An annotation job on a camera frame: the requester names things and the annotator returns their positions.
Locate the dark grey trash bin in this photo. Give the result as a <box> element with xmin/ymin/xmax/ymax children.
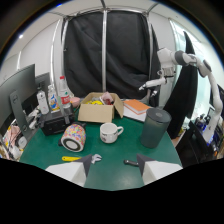
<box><xmin>139</xmin><ymin>107</ymin><xmax>173</xmax><ymax>149</ymax></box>

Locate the colourful patterned round canister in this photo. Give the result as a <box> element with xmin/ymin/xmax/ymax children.
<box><xmin>58</xmin><ymin>122</ymin><xmax>87</xmax><ymax>153</ymax></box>

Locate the black electronic box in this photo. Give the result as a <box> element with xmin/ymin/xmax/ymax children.
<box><xmin>39</xmin><ymin>107</ymin><xmax>76</xmax><ymax>136</ymax></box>

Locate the white ceramic mug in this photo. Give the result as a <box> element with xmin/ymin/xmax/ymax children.
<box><xmin>99</xmin><ymin>122</ymin><xmax>125</xmax><ymax>144</ymax></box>

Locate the white paper stack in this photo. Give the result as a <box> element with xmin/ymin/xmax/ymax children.
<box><xmin>122</xmin><ymin>105</ymin><xmax>148</xmax><ymax>123</ymax></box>

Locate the open cardboard box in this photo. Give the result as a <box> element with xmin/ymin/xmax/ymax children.
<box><xmin>77</xmin><ymin>91</ymin><xmax>125</xmax><ymax>124</ymax></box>

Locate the orange book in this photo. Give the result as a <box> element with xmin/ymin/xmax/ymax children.
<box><xmin>123</xmin><ymin>98</ymin><xmax>153</xmax><ymax>116</ymax></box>

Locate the pink cup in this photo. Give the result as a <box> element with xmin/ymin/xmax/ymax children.
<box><xmin>69</xmin><ymin>96</ymin><xmax>81</xmax><ymax>108</ymax></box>

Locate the yellow toy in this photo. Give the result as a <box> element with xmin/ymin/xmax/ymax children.
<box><xmin>87</xmin><ymin>98</ymin><xmax>104</xmax><ymax>106</ymax></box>

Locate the white plastic bottle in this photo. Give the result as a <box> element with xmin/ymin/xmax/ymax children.
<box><xmin>36</xmin><ymin>89</ymin><xmax>50</xmax><ymax>116</ymax></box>

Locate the yellow label plastic bottle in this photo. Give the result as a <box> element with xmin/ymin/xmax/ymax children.
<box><xmin>47</xmin><ymin>83</ymin><xmax>60</xmax><ymax>113</ymax></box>

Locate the red label plastic bottle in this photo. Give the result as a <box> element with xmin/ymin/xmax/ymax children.
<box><xmin>58</xmin><ymin>75</ymin><xmax>72</xmax><ymax>109</ymax></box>

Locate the pink item in box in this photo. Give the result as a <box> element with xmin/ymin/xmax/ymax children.
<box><xmin>100</xmin><ymin>91</ymin><xmax>115</xmax><ymax>106</ymax></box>

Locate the small dark monitor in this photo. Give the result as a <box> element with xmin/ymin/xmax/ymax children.
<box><xmin>35</xmin><ymin>71</ymin><xmax>52</xmax><ymax>98</ymax></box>

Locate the computer monitor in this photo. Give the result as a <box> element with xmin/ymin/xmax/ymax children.
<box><xmin>0</xmin><ymin>63</ymin><xmax>37</xmax><ymax>141</ymax></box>

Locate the black curtain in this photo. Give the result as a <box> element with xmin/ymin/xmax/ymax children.
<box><xmin>63</xmin><ymin>10</ymin><xmax>161</xmax><ymax>100</ymax></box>

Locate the yellow handled wrench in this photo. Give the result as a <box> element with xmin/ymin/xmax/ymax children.
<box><xmin>61</xmin><ymin>153</ymin><xmax>103</xmax><ymax>165</ymax></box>

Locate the black handled tool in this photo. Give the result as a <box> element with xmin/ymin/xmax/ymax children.
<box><xmin>123</xmin><ymin>159</ymin><xmax>140</xmax><ymax>167</ymax></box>

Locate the metal frame pole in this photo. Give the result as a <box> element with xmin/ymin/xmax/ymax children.
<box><xmin>101</xmin><ymin>9</ymin><xmax>109</xmax><ymax>93</ymax></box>

